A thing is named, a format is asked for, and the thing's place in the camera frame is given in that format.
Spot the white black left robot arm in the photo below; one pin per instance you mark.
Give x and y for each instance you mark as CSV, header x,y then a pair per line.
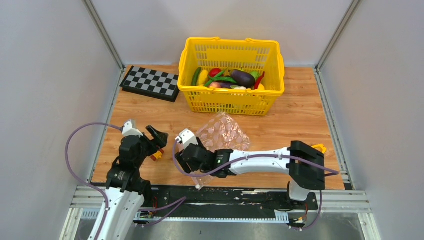
x,y
125,190

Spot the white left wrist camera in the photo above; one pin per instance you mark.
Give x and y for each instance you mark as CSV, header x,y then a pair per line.
x,y
129,128

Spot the red toy chili pepper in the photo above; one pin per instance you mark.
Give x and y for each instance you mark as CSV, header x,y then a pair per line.
x,y
258,81

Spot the yellow plastic basket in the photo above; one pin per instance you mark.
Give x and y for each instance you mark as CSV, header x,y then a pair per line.
x,y
263,56

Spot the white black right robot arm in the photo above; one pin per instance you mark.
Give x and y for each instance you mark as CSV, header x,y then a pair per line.
x,y
303,163

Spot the yellow toy lemon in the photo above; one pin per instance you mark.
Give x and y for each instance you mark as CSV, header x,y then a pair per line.
x,y
261,87

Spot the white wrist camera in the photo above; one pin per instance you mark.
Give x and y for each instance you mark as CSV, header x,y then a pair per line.
x,y
185,138
129,128

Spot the clear zip top bag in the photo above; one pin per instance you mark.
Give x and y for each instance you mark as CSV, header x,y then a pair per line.
x,y
223,132

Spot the black white checkerboard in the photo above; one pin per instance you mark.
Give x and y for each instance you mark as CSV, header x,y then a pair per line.
x,y
151,83

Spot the purple toy eggplant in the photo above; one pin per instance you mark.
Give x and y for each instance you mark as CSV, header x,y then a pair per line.
x,y
242,78

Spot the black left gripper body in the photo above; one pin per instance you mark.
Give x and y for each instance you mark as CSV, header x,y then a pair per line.
x,y
147,149

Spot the yellow red toy block car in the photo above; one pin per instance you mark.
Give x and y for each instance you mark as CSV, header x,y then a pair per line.
x,y
158,155

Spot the green toy cucumber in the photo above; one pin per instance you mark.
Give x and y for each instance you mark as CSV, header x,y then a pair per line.
x,y
195,76

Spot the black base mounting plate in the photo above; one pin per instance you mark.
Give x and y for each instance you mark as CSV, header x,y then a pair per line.
x,y
224,202

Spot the yellow toy corn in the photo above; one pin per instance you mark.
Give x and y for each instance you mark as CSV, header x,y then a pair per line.
x,y
203,77

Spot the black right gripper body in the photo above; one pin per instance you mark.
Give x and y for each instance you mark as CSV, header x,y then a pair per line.
x,y
189,168

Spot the green toy pea pod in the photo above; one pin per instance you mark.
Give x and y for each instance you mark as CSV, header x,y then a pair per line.
x,y
219,77

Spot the yellow triangular plastic piece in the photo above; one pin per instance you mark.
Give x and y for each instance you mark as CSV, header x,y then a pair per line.
x,y
320,147

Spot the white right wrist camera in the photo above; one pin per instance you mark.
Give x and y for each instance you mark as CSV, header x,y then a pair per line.
x,y
185,138

